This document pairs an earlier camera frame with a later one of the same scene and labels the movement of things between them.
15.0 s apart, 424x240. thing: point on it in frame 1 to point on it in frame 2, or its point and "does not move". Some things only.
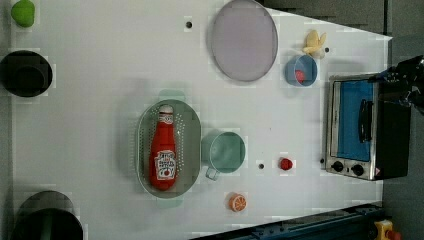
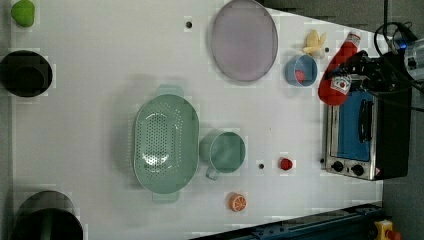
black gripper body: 410,75 to 386,74
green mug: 222,152 does not move
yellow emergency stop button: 384,230 does not move
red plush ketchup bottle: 163,150 to 334,89
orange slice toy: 237,202 does not move
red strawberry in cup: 299,75 does not move
